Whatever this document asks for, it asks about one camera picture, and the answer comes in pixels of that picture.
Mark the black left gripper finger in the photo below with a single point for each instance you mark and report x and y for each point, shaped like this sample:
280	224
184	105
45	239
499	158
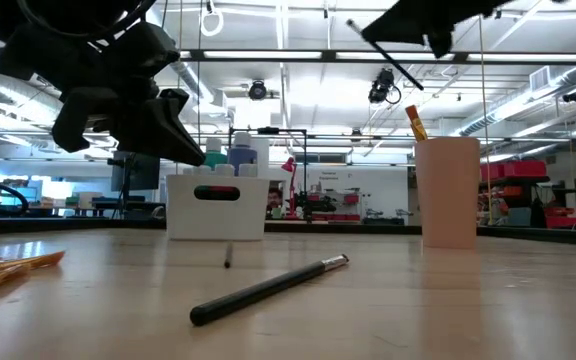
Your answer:
153	135
80	120

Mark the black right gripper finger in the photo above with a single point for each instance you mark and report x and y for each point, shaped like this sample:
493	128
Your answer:
442	35
398	25

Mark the large teal paint bottle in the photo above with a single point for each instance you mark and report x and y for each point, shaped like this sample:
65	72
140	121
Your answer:
214	160

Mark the small red paint bottle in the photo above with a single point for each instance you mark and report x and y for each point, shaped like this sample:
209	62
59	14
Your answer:
224	170

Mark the large purple paint bottle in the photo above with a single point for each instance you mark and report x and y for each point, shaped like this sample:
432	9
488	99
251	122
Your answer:
242	157

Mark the white plastic bin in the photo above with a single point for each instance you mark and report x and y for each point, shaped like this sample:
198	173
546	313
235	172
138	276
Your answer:
248	220

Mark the orange plastic cup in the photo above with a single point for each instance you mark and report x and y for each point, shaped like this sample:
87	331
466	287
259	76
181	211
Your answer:
448	200

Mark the black background robot arm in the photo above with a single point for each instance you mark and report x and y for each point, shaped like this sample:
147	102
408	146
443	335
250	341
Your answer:
318	204

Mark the black monitor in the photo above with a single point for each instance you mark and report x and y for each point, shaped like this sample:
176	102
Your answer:
143	177

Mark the white air vent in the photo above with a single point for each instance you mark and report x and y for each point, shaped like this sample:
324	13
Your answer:
540	79

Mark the person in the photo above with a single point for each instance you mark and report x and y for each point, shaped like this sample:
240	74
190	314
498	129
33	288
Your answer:
274	199

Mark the red desk lamp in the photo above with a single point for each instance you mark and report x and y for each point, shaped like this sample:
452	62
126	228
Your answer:
288	165

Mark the black ceiling fixture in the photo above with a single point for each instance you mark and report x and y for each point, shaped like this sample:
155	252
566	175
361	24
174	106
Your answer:
574	95

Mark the red storage bins on shelf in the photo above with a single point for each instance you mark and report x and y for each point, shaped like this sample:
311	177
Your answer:
523	169

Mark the row of red parts bins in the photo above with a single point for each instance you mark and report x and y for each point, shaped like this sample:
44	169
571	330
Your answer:
350	198

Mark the red storage bin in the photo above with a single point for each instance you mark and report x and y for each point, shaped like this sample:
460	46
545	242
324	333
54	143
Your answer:
563	221

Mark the black overhead camera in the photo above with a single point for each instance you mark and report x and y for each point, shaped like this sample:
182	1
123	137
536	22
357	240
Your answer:
382	86

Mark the round black ceiling camera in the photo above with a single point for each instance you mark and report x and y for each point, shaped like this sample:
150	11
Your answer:
257	91

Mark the black stand frame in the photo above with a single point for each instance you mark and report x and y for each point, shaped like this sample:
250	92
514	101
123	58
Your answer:
268	131

